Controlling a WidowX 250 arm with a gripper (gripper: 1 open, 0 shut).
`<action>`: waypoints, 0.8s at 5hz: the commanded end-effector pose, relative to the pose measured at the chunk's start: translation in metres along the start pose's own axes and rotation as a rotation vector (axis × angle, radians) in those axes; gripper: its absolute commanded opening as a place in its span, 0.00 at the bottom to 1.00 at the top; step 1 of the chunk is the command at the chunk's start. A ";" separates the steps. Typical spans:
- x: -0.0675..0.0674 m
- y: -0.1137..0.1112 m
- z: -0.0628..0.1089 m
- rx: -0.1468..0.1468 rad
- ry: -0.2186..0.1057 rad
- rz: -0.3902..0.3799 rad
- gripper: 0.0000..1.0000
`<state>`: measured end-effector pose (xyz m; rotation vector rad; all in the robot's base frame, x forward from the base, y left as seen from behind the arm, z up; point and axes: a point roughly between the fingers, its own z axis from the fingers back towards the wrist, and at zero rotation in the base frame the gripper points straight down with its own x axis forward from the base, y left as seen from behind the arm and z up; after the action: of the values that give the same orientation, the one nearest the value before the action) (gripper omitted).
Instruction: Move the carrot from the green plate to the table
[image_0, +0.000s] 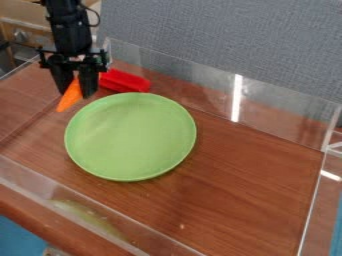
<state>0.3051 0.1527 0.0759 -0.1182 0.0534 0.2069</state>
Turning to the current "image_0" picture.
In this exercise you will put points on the orange toy carrot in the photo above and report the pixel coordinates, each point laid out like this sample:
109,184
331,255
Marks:
72,96

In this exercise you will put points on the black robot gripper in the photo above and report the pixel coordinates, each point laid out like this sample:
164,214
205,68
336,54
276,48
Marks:
72,53

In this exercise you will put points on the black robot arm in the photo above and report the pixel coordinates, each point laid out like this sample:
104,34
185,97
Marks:
68,10

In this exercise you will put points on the cardboard box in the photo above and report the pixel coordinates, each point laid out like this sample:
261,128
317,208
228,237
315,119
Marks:
23,14

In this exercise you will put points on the red plastic block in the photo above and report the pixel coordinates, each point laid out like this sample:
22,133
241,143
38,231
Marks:
121,81

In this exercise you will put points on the green round plate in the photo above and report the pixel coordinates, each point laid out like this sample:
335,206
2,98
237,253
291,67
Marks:
130,137

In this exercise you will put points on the clear acrylic enclosure wall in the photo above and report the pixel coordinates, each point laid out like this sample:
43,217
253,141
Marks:
255,193

